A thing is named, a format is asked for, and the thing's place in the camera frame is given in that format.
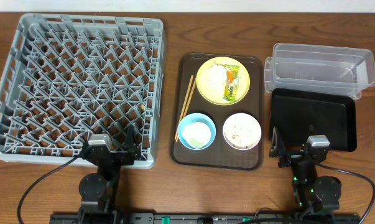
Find leftover rice and scraps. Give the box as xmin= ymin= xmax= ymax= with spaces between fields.
xmin=224 ymin=124 xmax=252 ymax=149

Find green orange snack wrapper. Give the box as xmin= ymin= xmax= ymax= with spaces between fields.
xmin=223 ymin=64 xmax=239 ymax=101

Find white tissue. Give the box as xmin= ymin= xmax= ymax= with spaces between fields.
xmin=208 ymin=63 xmax=227 ymax=90

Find white cup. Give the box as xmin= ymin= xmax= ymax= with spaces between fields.
xmin=182 ymin=122 xmax=211 ymax=149

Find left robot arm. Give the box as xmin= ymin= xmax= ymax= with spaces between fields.
xmin=76 ymin=127 xmax=141 ymax=224

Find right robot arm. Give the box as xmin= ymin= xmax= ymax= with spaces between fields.
xmin=269 ymin=128 xmax=341 ymax=220

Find black waste tray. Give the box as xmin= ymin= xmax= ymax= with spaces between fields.
xmin=269 ymin=88 xmax=357 ymax=152

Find grey dishwasher rack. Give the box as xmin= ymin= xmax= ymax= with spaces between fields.
xmin=0 ymin=14 xmax=166 ymax=169

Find light blue bowl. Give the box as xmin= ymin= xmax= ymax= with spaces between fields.
xmin=178 ymin=113 xmax=216 ymax=151

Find yellow plate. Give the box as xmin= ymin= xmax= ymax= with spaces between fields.
xmin=196 ymin=57 xmax=251 ymax=105

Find clear plastic bin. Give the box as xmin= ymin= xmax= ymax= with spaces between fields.
xmin=264 ymin=43 xmax=375 ymax=100

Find brown serving tray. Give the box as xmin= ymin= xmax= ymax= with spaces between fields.
xmin=169 ymin=53 xmax=265 ymax=170

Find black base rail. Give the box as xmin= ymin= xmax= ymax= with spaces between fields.
xmin=49 ymin=212 xmax=360 ymax=224

